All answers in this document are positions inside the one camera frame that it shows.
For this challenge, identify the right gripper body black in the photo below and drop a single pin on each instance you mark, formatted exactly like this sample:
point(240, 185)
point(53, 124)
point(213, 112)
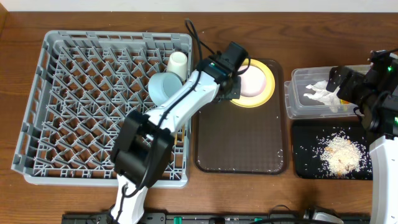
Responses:
point(342, 81)

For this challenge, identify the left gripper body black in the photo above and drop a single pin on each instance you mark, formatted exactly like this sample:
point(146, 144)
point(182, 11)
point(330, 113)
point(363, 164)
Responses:
point(232, 88)

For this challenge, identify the yellow plate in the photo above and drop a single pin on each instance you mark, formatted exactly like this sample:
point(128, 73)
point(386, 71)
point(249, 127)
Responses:
point(252, 102)

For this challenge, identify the pink small plate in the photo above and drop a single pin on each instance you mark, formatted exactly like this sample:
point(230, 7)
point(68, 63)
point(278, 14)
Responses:
point(253, 81)

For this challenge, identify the white tissue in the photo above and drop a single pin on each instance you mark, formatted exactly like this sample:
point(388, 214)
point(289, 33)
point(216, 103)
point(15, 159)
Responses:
point(324, 96)

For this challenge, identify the white paper cup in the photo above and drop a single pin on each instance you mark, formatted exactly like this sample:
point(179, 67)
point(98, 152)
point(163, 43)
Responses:
point(178, 64)

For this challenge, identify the light blue bowl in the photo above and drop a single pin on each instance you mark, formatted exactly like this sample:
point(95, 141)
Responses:
point(162, 86)

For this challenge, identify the leftover rice pile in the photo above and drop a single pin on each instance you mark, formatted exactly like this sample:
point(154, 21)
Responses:
point(337, 156)

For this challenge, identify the green yellow snack wrapper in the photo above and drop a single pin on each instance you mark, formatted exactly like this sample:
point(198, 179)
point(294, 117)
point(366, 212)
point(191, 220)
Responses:
point(343, 102)

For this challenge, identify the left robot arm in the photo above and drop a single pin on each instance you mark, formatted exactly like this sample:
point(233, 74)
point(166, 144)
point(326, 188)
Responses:
point(144, 144)

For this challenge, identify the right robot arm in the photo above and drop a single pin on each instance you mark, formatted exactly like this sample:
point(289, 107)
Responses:
point(380, 125)

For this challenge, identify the grey plastic dishwasher rack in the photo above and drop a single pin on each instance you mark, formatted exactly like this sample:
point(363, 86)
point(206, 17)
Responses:
point(85, 84)

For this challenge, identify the clear plastic bin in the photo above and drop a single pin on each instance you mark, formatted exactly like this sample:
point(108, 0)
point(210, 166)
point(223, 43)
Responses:
point(299, 106)

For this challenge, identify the dark brown serving tray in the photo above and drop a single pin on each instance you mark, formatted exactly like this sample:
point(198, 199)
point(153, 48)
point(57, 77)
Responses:
point(236, 140)

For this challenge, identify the black plastic tray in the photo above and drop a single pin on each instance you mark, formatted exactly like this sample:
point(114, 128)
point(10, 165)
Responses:
point(305, 131)

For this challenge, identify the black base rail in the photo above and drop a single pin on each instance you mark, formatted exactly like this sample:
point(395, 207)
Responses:
point(161, 218)

